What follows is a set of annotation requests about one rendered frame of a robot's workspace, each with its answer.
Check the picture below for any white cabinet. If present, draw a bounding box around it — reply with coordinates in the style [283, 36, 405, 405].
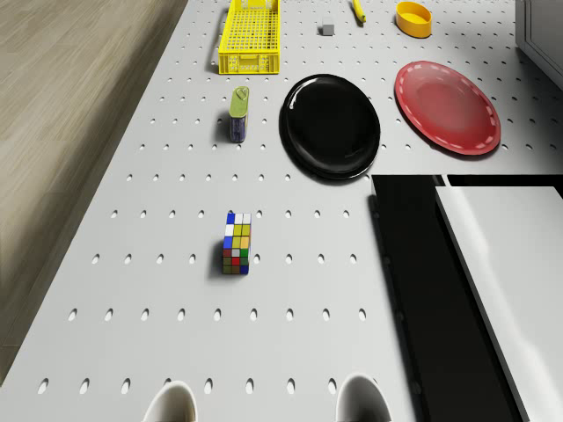
[515, 0, 563, 92]

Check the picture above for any black plate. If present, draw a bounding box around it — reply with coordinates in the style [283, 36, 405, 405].
[278, 73, 382, 181]

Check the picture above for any flat-sided can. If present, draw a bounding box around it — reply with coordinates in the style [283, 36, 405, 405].
[228, 85, 251, 144]

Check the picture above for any black stove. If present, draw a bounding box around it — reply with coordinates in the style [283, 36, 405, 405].
[370, 174, 563, 422]

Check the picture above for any yellow basket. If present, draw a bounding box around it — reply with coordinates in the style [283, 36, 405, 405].
[217, 0, 282, 76]

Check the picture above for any yellow bowl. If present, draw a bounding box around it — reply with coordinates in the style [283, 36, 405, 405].
[395, 1, 434, 40]

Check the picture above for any puzzle cube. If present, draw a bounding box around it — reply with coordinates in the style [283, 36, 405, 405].
[222, 212, 252, 276]

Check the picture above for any red plate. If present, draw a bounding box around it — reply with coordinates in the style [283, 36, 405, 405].
[393, 60, 502, 156]

